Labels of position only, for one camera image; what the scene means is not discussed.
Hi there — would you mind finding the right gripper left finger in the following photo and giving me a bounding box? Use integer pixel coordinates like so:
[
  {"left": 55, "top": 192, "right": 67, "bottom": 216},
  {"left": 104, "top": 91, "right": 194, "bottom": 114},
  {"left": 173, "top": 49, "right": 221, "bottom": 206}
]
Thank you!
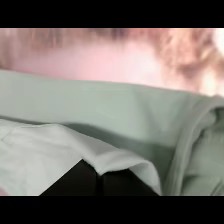
[{"left": 40, "top": 159, "right": 101, "bottom": 197}]

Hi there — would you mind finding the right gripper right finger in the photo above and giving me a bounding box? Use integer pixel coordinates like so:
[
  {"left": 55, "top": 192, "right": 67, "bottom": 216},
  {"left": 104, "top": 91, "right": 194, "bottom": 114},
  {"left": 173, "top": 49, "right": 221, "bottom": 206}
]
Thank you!
[{"left": 99, "top": 168, "right": 158, "bottom": 197}]

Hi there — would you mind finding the pale green T-shirt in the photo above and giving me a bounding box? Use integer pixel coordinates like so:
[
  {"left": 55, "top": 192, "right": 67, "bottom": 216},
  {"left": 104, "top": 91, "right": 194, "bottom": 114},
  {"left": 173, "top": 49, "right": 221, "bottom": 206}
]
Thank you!
[{"left": 0, "top": 69, "right": 224, "bottom": 197}]

